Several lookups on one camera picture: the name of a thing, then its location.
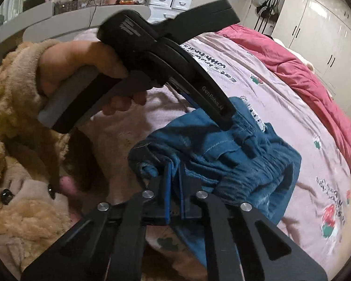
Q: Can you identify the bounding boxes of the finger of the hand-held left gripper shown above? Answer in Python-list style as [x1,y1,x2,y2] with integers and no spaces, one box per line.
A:
[161,0,240,45]
[164,39,237,131]

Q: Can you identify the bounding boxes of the black hanging straps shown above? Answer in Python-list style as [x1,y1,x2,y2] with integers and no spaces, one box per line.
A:
[259,15,274,33]

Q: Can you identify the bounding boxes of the white wardrobe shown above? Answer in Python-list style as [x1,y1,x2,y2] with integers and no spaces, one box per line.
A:
[276,0,351,120]

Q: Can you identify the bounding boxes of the white pillow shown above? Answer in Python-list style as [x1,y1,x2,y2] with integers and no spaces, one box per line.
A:
[289,45,315,72]

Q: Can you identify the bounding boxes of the rose pink quilt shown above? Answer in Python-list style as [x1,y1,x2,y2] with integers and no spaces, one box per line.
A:
[215,23,351,196]

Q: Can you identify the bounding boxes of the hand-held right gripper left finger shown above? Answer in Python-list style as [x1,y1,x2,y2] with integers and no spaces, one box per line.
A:
[20,162,173,281]

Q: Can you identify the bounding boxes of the black striped hanging bag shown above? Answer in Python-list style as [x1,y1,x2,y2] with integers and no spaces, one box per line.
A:
[257,0,281,18]

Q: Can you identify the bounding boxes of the pink printed duvet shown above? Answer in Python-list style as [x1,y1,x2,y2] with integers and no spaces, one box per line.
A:
[70,29,351,281]

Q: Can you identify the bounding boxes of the black cable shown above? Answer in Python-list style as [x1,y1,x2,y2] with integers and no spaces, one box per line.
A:
[88,0,99,30]

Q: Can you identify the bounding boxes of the blue pants with lace hem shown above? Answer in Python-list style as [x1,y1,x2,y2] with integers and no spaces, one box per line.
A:
[128,96,302,270]

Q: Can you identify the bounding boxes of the person's left hand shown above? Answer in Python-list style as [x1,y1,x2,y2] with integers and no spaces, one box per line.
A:
[37,39,148,117]

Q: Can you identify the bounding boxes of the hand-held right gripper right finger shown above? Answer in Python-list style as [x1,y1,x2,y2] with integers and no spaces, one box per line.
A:
[178,165,328,281]

